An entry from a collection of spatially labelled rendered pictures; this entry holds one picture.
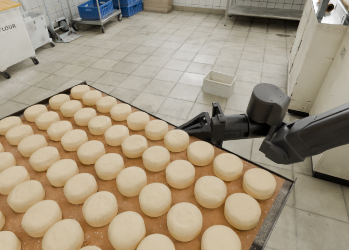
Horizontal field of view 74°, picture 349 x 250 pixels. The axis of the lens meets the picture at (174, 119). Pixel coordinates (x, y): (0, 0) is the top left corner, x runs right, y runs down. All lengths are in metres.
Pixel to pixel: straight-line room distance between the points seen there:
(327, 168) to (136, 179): 1.56
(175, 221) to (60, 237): 0.15
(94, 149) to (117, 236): 0.18
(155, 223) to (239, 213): 0.12
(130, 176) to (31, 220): 0.15
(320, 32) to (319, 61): 0.22
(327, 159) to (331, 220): 0.36
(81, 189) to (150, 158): 0.12
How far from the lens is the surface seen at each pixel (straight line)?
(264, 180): 0.40
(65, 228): 0.38
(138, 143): 0.46
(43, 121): 0.60
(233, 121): 0.50
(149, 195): 0.37
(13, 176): 0.49
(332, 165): 1.81
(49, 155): 0.50
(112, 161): 0.43
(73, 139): 0.51
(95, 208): 0.38
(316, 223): 1.71
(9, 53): 3.32
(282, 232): 1.60
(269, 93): 0.48
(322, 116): 0.46
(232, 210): 0.36
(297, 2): 5.31
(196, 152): 0.43
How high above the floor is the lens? 1.33
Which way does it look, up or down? 39 degrees down
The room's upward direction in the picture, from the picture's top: straight up
